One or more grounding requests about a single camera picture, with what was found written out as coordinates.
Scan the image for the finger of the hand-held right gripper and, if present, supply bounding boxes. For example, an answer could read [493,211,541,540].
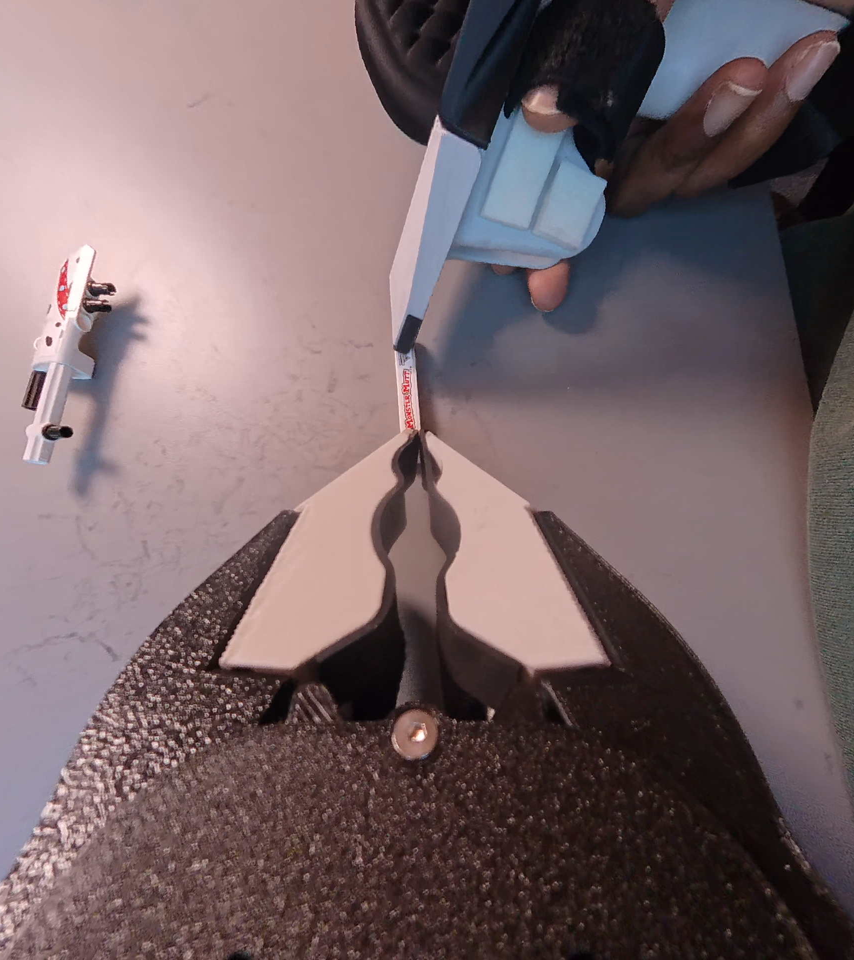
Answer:
[388,116,486,355]

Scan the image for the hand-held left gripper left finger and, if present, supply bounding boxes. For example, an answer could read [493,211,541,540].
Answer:
[218,433,422,674]

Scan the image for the white lego beam with sticker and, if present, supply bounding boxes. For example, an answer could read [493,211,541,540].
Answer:
[394,346,429,438]

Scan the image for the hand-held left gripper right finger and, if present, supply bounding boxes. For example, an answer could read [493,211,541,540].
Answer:
[421,431,613,672]

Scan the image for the white spotted lego assembly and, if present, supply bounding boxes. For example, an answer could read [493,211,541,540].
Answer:
[20,243,118,470]

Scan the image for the person's right hand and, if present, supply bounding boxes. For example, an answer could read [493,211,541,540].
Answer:
[523,33,844,312]

